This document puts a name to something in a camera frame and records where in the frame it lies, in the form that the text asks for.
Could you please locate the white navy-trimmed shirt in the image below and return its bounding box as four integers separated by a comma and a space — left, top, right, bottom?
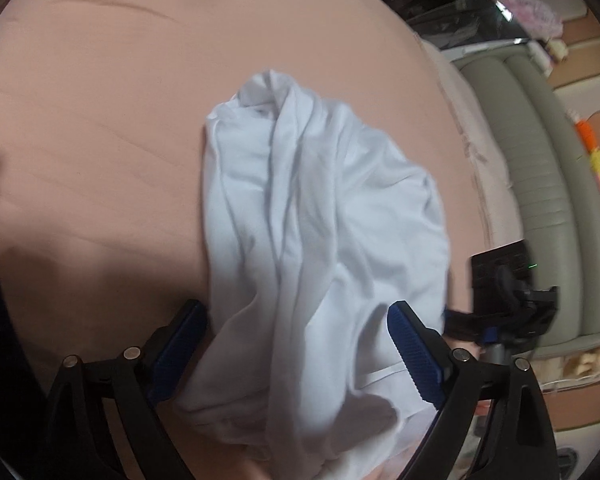
175, 72, 450, 479

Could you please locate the cream rabbit plush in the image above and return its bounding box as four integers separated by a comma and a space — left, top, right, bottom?
564, 350, 600, 378

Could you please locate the grey leather headboard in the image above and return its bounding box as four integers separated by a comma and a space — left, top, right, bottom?
455, 47, 600, 359

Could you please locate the beige waffle pillow cover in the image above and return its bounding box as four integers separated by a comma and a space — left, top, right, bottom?
420, 40, 524, 248

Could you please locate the orange plush toy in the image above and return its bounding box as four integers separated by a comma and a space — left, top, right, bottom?
574, 119, 600, 154

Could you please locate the white plush on headboard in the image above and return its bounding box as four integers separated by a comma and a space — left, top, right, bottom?
527, 39, 569, 78

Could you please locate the pink bed sheet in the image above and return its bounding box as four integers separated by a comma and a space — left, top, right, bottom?
0, 0, 487, 480

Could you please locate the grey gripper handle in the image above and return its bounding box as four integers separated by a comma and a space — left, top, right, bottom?
480, 342, 512, 366

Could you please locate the white charging cable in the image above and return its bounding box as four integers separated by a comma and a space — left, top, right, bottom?
540, 372, 600, 391

